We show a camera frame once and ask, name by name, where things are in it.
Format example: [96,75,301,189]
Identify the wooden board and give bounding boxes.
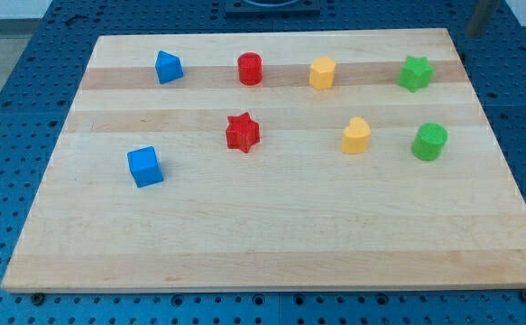
[2,28,526,293]

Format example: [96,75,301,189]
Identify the green star block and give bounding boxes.
[397,56,435,92]

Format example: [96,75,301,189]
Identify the grey metal pusher rod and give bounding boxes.
[465,0,501,38]

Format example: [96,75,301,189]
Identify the yellow heart block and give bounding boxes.
[341,116,372,154]

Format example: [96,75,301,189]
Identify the yellow hexagon block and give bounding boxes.
[309,57,337,90]

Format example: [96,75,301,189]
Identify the red star block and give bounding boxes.
[226,112,260,153]

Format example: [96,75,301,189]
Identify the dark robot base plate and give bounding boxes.
[222,0,321,16]

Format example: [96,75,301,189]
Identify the blue triangular prism block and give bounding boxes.
[155,51,184,84]

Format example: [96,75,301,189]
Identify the green cylinder block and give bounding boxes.
[411,123,448,161]

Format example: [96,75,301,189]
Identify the red cylinder block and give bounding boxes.
[237,52,263,86]

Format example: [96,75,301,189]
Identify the blue cube block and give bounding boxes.
[127,146,164,188]

